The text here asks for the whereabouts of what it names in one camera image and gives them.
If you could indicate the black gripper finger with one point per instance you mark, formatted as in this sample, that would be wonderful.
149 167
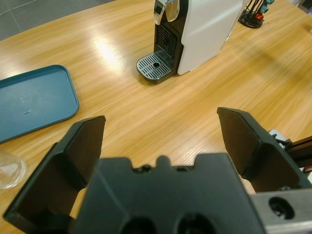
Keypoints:
256 156
61 170

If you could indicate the clear drinking glass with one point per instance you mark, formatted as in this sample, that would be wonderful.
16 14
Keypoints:
9 170

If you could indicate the white capsule coffee machine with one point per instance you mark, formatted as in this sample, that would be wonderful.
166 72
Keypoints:
207 36

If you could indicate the teal coffee capsule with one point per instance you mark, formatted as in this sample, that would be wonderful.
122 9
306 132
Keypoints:
269 2
265 9

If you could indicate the red coffee capsule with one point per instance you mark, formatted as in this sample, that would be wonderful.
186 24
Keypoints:
259 17

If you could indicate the teal plastic tray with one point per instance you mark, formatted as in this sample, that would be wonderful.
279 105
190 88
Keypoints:
36 102

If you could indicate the black capsule holder stand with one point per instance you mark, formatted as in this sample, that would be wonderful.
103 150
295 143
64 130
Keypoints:
251 23

